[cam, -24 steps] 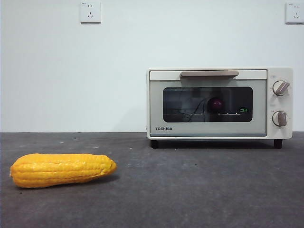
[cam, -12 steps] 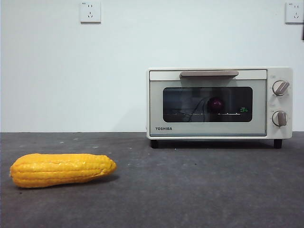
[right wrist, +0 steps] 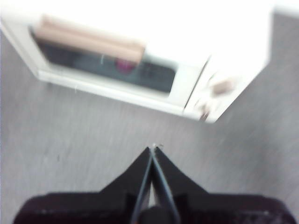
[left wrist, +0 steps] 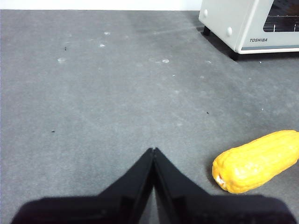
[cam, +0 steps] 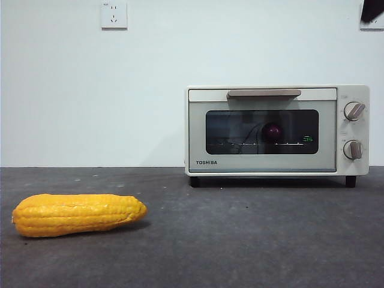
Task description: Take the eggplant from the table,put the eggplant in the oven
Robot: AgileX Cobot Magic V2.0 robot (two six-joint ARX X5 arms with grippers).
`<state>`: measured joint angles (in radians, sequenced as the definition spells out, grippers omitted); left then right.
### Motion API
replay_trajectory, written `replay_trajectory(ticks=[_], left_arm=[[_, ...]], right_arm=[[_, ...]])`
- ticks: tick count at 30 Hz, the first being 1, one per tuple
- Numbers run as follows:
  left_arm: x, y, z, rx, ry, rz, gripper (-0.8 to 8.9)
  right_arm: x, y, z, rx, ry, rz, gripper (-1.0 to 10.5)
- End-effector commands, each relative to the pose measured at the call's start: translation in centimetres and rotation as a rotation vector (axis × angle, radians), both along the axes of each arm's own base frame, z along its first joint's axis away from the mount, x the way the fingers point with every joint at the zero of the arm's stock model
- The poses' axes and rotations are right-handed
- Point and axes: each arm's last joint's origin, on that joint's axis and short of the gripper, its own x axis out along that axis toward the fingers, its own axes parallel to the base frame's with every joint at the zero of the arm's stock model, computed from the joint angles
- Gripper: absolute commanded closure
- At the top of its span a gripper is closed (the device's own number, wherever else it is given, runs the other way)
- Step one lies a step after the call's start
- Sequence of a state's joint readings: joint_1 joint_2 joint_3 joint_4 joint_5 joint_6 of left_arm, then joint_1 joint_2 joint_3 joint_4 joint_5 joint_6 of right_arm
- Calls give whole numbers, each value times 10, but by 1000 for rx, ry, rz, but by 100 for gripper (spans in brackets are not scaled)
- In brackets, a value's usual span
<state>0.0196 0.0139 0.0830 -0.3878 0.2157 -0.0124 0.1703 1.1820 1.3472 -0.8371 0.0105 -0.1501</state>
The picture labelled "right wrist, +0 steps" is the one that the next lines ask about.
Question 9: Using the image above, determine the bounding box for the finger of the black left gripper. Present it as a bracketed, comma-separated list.
[13, 146, 153, 224]
[155, 146, 295, 224]

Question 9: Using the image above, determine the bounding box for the oven door with beige handle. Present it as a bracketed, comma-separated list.
[1, 14, 211, 115]

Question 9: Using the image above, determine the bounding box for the beige oven knob slanted pointer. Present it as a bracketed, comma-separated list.
[211, 79, 235, 96]

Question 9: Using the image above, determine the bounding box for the cream white toaster oven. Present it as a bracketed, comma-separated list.
[0, 0, 275, 124]

